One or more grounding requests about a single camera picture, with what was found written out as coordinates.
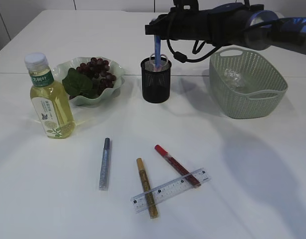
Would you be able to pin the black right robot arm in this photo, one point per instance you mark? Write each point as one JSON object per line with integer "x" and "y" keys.
{"x": 238, "y": 23}

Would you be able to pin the silver glitter pen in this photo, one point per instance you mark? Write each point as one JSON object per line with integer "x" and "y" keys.
{"x": 105, "y": 166}

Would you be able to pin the purple grape bunch with leaves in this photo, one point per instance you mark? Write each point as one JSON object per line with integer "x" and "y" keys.
{"x": 89, "y": 79}

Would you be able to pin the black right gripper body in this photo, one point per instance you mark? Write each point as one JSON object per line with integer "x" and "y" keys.
{"x": 181, "y": 25}

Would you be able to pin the clear plastic ruler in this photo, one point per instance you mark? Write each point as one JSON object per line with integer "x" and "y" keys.
{"x": 168, "y": 190}

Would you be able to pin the clear plastic sheet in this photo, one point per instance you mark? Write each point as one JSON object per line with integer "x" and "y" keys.
{"x": 233, "y": 79}

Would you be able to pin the black mesh pen holder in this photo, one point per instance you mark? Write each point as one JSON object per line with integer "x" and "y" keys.
{"x": 155, "y": 85}

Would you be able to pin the green woven plastic basket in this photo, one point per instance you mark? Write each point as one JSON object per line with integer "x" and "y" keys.
{"x": 247, "y": 85}

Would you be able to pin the gold glitter pen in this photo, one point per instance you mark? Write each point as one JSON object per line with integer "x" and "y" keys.
{"x": 146, "y": 187}

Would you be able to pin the red glitter pen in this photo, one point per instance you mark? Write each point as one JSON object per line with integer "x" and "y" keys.
{"x": 177, "y": 166}

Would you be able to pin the blue capped scissors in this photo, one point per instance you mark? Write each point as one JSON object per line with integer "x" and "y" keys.
{"x": 157, "y": 53}

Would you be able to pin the yellow tea bottle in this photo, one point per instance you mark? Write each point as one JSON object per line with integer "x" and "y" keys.
{"x": 49, "y": 98}

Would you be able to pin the pink capped scissors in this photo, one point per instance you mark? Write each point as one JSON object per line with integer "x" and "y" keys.
{"x": 164, "y": 61}

